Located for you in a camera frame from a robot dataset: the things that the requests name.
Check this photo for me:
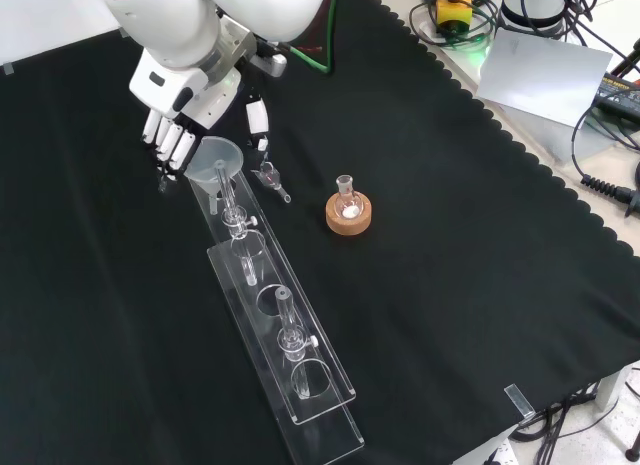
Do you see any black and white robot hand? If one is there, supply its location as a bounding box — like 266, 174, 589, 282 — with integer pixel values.
128, 48, 272, 192

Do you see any clear plastic funnel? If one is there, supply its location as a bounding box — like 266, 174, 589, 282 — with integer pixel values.
184, 136, 245, 216

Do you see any clear glass weighing funnel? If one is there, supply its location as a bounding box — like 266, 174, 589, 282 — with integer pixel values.
252, 160, 293, 205

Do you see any clear acrylic funnel stand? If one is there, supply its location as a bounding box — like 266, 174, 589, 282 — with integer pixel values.
187, 158, 365, 462

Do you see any round-bottom glass flask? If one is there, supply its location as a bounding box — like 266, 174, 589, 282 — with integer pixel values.
335, 174, 365, 221

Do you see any black cloth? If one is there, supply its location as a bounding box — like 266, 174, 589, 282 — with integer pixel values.
0, 0, 640, 465

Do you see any yellow stop button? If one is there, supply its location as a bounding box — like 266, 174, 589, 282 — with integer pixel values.
434, 0, 473, 36

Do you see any pale grey board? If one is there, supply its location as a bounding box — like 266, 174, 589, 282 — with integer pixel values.
474, 26, 614, 129

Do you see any black power adapter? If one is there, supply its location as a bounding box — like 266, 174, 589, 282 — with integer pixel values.
591, 72, 640, 121

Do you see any green cable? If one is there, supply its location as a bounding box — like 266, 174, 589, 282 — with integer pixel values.
284, 0, 342, 76

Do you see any cork ring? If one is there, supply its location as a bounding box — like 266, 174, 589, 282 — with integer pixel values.
325, 191, 374, 235

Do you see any black ribbed cable connector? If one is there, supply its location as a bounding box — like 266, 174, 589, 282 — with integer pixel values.
579, 174, 640, 209

